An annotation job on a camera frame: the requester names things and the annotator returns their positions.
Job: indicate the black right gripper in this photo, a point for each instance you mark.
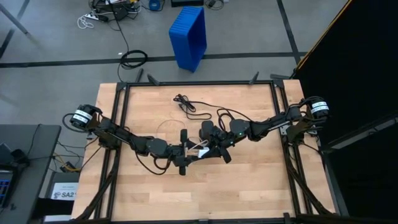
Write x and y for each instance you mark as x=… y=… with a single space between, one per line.
x=222 y=138

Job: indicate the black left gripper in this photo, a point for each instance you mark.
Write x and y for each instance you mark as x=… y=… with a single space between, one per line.
x=178 y=154

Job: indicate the white USB charger brick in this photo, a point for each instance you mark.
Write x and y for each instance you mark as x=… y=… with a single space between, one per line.
x=204 y=153

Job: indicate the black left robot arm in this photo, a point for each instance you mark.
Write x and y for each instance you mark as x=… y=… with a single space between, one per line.
x=124 y=137

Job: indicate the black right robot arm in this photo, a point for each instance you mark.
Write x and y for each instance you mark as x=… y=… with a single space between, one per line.
x=270 y=124

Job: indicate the black plug adapter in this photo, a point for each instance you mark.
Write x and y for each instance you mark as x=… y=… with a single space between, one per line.
x=212 y=3

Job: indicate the grey mounting plate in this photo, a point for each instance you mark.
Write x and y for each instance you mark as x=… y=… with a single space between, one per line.
x=282 y=130

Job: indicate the blue plastic crate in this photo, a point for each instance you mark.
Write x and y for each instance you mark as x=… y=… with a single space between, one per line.
x=186 y=37

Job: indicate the black box with SA2 label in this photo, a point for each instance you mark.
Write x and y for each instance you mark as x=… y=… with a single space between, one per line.
x=63 y=191

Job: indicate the flat black box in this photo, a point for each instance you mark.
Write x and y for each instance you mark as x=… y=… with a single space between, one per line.
x=186 y=2

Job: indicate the small blue box device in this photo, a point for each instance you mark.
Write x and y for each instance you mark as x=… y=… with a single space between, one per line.
x=155 y=4

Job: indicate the dark grey desk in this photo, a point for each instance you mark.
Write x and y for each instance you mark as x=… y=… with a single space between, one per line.
x=34 y=140

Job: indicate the black curtain with yellow edge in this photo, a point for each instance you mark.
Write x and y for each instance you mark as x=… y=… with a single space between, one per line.
x=357 y=77

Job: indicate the dark grey slanted beam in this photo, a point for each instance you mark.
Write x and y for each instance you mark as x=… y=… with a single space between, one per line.
x=382 y=125

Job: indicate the black desk gadget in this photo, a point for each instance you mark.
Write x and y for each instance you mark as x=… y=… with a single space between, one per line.
x=17 y=155

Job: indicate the laptop with lit screen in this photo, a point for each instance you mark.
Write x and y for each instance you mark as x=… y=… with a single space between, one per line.
x=4 y=191

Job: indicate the black aluminium table frame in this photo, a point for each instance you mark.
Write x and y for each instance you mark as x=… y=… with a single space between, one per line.
x=217 y=83

